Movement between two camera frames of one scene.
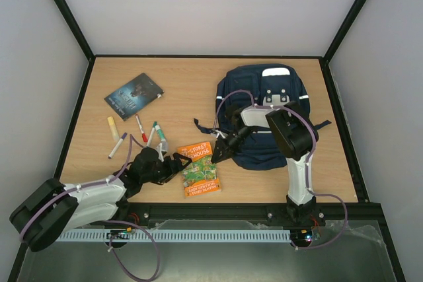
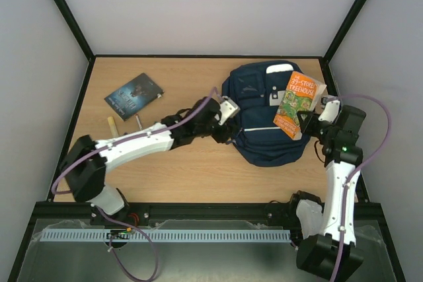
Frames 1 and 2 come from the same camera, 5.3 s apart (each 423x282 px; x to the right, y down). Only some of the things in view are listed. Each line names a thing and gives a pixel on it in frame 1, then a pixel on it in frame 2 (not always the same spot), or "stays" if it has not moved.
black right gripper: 227,144 → 312,123
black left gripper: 174,170 → 225,134
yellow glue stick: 114,129 stays
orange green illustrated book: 199,177 → 302,94
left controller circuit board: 119,234 stays
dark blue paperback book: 134,96 stays
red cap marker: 143,135 stays
